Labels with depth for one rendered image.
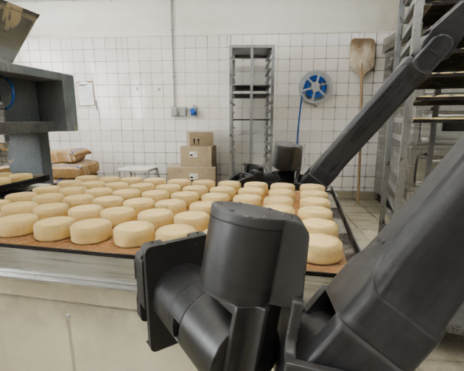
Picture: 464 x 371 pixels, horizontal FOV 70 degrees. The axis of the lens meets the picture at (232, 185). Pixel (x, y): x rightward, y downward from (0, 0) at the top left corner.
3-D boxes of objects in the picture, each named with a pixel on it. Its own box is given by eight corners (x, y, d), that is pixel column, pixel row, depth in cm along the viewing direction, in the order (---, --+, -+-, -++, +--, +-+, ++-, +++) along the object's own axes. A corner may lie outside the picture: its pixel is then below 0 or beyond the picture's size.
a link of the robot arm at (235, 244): (372, 450, 19) (339, 358, 27) (417, 251, 18) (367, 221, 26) (168, 399, 20) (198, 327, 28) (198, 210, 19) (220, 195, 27)
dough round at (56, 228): (46, 245, 40) (45, 230, 40) (26, 237, 43) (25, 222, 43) (84, 233, 45) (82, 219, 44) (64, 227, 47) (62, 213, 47)
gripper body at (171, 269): (144, 342, 31) (175, 396, 25) (137, 241, 29) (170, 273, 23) (204, 319, 35) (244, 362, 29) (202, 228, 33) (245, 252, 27)
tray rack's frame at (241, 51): (230, 195, 444) (229, 56, 409) (267, 196, 443) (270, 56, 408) (227, 208, 381) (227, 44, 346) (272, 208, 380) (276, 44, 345)
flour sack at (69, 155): (16, 164, 382) (14, 150, 379) (35, 160, 423) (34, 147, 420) (79, 164, 384) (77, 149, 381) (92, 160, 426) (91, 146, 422)
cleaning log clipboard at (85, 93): (97, 110, 447) (95, 79, 439) (97, 110, 445) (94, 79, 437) (78, 110, 449) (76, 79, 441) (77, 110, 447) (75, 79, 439)
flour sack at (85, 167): (79, 179, 367) (77, 165, 364) (40, 180, 366) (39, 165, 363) (102, 170, 438) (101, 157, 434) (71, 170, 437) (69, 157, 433)
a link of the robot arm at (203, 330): (211, 424, 20) (280, 397, 23) (230, 315, 19) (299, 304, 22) (167, 355, 25) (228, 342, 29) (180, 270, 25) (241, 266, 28)
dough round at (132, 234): (146, 232, 45) (146, 218, 45) (160, 243, 41) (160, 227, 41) (109, 238, 43) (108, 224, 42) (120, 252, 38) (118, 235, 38)
